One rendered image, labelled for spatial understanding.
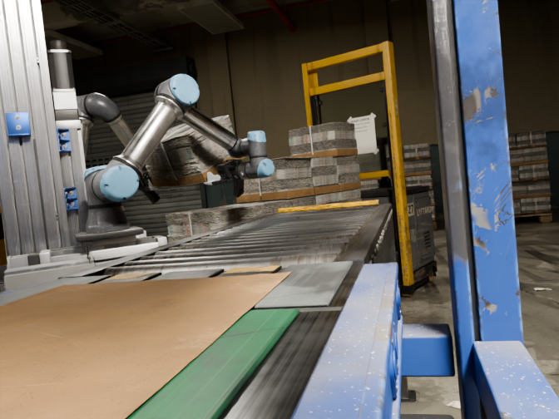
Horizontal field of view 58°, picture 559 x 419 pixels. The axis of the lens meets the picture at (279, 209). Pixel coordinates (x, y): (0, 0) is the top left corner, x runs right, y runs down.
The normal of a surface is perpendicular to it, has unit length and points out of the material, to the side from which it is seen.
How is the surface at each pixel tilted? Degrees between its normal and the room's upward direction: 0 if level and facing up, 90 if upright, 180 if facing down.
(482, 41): 90
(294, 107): 90
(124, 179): 96
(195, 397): 0
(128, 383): 0
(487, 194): 90
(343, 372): 0
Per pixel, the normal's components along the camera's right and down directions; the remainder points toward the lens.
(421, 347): -0.25, 0.07
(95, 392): -0.10, -0.99
